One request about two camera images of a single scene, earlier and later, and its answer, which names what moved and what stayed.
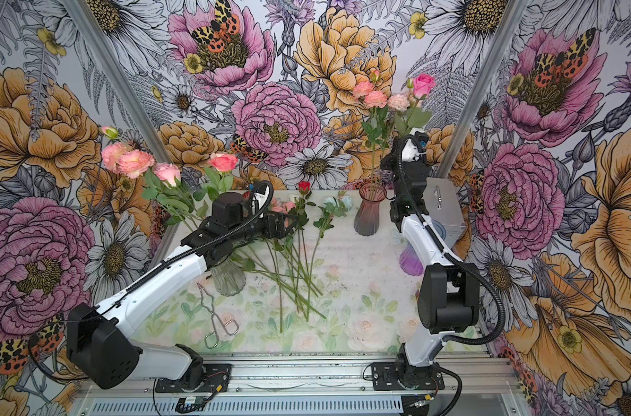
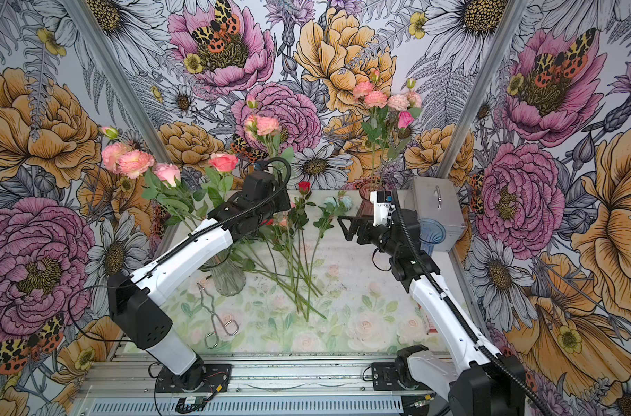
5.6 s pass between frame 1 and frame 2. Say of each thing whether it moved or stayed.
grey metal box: stayed
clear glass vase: stayed
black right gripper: moved
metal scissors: stayed
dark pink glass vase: stayed
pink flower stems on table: stayed
